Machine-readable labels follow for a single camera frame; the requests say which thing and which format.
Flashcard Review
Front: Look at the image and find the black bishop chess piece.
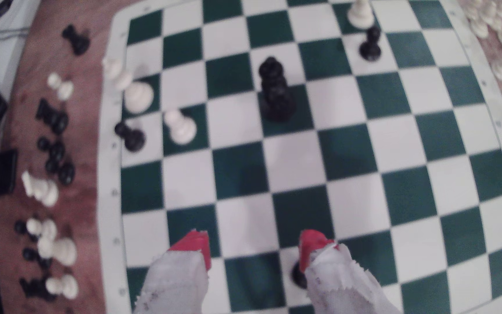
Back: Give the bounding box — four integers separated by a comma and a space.
291, 261, 308, 289

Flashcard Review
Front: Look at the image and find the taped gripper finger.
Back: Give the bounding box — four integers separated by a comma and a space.
133, 230, 212, 314
298, 230, 402, 314

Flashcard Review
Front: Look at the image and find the white knight chess piece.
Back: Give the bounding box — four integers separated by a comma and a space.
21, 171, 59, 208
347, 0, 375, 30

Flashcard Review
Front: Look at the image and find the green white chess mat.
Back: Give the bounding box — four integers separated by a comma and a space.
96, 0, 502, 314

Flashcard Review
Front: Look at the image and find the black queen chess piece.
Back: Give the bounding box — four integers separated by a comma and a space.
257, 56, 297, 124

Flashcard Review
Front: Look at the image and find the white pawn chess piece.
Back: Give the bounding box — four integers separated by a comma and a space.
46, 72, 75, 102
45, 274, 79, 300
164, 109, 198, 145

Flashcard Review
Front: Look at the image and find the black pawn chess piece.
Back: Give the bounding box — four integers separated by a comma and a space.
359, 26, 382, 62
114, 121, 146, 152

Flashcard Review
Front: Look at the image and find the black rectangular block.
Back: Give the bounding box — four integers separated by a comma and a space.
0, 149, 18, 199

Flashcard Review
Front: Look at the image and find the white king chess piece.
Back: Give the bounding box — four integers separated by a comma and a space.
103, 58, 155, 114

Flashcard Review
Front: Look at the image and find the black rook chess piece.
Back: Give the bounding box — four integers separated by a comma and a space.
61, 25, 90, 56

